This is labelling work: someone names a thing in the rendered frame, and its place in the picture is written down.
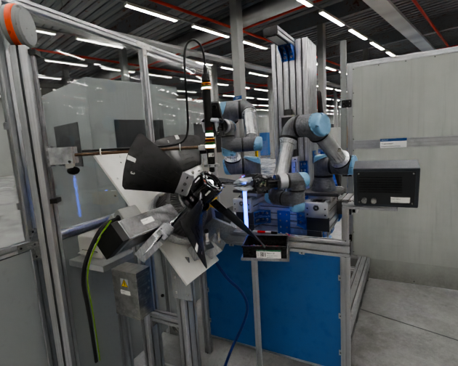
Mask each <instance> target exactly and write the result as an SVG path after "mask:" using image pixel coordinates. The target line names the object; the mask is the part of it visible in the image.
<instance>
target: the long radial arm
mask: <svg viewBox="0 0 458 366"><path fill-rule="evenodd" d="M176 215H178V212H177V211H176V210H175V209H174V207H173V206H172V204H168V205H165V206H162V207H159V208H155V209H153V210H150V211H146V212H145V213H141V214H138V215H136V216H132V217H129V218H127V219H123V220H121V221H118V223H119V224H120V225H121V227H122V228H123V230H124V231H125V233H126V234H127V235H128V237H129V240H128V241H127V242H126V243H125V244H124V246H123V247H122V248H121V249H120V250H119V251H118V252H117V253H116V255H118V254H120V253H122V252H124V251H127V250H129V249H130V248H133V247H135V246H137V245H139V244H141V243H144V242H145V241H146V240H147V239H148V238H149V237H150V236H151V235H152V234H153V233H154V232H155V231H156V230H157V229H158V228H159V227H160V226H161V225H162V224H163V223H166V222H168V223H169V222H170V221H171V220H172V219H173V218H174V217H175V216H176ZM116 255H115V256H116Z"/></svg>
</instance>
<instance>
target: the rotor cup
mask: <svg viewBox="0 0 458 366"><path fill-rule="evenodd" d="M197 178H200V179H199V180H198V181H197V182H196V183H195V181H196V180H197ZM209 180H212V181H213V182H214V183H213V184H212V183H211V182H210V181H209ZM208 191H211V192H210V193H209V194H208V195H207V196H205V194H207V193H208ZM199 192H201V193H202V198H203V200H202V203H203V204H204V206H203V210H204V211H202V213H203V212H205V211H206V210H207V209H208V208H209V203H211V202H212V201H213V200H214V199H215V198H216V197H217V196H218V195H219V194H220V193H221V192H222V184H221V182H220V180H219V179H218V178H217V177H216V176H215V175H214V174H213V173H211V172H209V171H202V172H201V173H200V174H199V175H198V176H197V177H196V178H195V179H194V180H193V183H192V185H191V187H190V191H189V193H188V195H187V197H186V196H184V195H181V197H182V200H183V201H184V203H185V204H186V205H187V206H188V207H189V208H190V209H192V208H193V207H194V206H195V205H196V204H197V202H198V197H199Z"/></svg>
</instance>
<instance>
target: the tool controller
mask: <svg viewBox="0 0 458 366"><path fill-rule="evenodd" d="M419 181H420V166H419V161H418V160H357V161H355V164H354V167H353V189H354V205H355V206H384V207H402V208H418V204H419Z"/></svg>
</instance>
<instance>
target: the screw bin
mask: <svg viewBox="0 0 458 366"><path fill-rule="evenodd" d="M256 236H257V237H258V238H259V240H260V241H261V242H262V243H263V244H264V245H284V246H265V248H264V247H262V246H255V245H261V243H260V242H259V241H258V240H256V239H254V238H253V237H252V236H250V235H247V236H246V239H245V241H244V243H243V245H242V246H241V247H242V248H243V258H264V259H287V254H288V237H289V236H288V235H256ZM254 244H255V245H254Z"/></svg>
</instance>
